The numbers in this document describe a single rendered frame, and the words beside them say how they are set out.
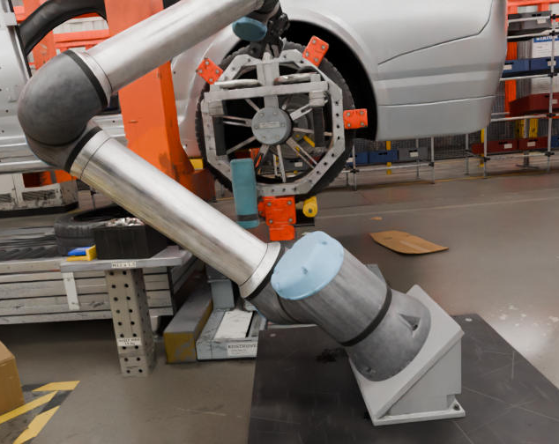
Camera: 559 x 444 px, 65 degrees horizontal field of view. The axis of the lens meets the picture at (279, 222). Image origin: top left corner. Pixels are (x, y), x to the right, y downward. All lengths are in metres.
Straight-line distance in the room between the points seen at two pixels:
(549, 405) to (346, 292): 0.42
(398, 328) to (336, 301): 0.13
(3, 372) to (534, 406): 1.51
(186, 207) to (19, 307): 1.38
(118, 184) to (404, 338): 0.63
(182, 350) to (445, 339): 1.14
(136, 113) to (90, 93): 0.86
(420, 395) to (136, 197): 0.66
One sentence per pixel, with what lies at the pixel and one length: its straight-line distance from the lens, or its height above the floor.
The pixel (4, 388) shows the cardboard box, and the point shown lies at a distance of 1.79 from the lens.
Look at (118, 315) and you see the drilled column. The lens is 1.69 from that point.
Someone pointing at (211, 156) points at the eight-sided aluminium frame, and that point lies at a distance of 1.77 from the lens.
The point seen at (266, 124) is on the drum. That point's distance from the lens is 1.59.
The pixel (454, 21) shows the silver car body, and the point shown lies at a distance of 2.26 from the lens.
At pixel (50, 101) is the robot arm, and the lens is 0.87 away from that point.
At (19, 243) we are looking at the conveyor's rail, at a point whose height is 0.30.
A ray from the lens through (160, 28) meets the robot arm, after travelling 0.95.
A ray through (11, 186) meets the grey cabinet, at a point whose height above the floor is 0.42.
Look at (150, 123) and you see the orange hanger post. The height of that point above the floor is 0.90.
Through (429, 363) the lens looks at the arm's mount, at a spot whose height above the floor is 0.41.
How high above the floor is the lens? 0.83
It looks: 12 degrees down
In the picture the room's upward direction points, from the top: 5 degrees counter-clockwise
